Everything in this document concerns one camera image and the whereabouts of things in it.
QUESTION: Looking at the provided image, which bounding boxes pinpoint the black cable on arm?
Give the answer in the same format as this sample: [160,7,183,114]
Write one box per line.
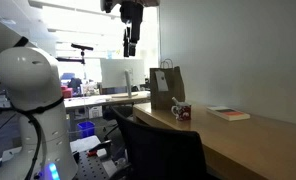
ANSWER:
[9,96,66,180]

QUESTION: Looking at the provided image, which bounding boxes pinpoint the white book with orange cover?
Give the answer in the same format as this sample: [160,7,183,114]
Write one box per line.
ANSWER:
[206,105,251,122]

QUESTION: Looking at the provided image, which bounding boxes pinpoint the red handled black clamp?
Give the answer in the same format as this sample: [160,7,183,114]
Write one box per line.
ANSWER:
[86,139,113,158]

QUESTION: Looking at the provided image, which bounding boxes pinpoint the brown paper bag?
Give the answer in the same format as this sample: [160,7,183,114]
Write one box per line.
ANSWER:
[149,58,186,111]

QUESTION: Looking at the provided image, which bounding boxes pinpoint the light wooden office desk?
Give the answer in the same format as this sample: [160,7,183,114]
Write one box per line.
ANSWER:
[63,90,152,132]

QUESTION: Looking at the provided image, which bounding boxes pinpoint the white cardboard box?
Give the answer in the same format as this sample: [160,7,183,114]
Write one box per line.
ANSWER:
[88,105,104,120]

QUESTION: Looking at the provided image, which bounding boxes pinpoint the red patterned white mug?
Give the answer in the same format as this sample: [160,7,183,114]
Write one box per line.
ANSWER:
[170,102,192,122]

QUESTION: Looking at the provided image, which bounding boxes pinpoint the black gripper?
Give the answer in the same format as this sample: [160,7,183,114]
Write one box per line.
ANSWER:
[119,1,145,58]

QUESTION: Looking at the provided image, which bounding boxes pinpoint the blue plastic bin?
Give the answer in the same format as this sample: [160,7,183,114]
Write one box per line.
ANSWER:
[76,120,96,139]

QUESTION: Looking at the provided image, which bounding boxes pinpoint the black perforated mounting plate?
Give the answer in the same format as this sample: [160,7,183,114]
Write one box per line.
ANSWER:
[75,150,110,180]

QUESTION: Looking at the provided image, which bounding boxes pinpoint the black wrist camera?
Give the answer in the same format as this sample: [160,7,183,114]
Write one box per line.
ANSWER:
[100,0,117,14]

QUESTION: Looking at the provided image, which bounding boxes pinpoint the white computer monitor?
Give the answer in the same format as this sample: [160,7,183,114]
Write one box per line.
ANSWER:
[99,58,146,99]

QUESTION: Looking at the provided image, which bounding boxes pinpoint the black camera on tripod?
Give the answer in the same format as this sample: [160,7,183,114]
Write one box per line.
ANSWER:
[56,42,95,65]

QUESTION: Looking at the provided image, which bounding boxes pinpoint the red box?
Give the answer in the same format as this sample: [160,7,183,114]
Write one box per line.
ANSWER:
[60,85,74,99]

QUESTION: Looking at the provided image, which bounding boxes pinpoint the black office chair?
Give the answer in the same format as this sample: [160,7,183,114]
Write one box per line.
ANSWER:
[108,105,210,180]

